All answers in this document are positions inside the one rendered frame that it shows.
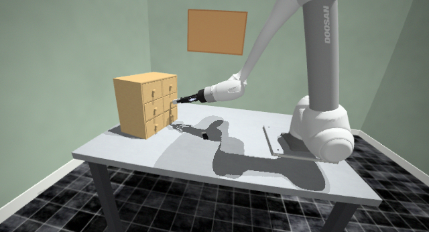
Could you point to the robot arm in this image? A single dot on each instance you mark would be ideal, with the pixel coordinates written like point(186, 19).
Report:
point(320, 125)

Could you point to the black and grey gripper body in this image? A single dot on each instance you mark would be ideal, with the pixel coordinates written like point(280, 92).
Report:
point(200, 96)

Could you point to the wooden drawer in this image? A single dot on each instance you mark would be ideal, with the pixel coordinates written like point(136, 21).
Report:
point(152, 125)
point(153, 108)
point(167, 101)
point(168, 85)
point(149, 91)
point(170, 116)

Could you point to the tan chest of drawers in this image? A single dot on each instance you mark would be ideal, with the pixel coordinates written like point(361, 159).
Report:
point(129, 98)

